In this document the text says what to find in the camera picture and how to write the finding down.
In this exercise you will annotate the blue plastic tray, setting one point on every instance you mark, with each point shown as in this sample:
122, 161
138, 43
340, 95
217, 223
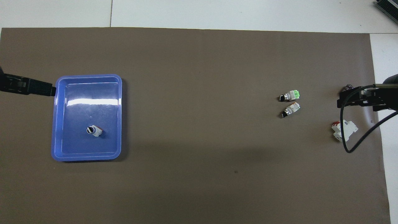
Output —
90, 102

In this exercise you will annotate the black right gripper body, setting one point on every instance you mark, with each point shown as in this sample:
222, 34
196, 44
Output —
392, 93

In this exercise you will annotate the grey ribbed device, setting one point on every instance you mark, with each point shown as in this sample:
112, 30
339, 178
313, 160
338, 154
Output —
388, 9

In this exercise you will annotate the brown table mat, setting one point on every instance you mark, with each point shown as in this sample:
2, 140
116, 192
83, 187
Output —
199, 93

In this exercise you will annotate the white circuit breaker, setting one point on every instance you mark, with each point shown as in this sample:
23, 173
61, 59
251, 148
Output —
349, 127

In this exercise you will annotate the small black terminal block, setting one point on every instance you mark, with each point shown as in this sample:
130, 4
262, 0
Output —
348, 87

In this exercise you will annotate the white green selector switch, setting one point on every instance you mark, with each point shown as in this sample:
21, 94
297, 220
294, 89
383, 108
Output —
292, 95

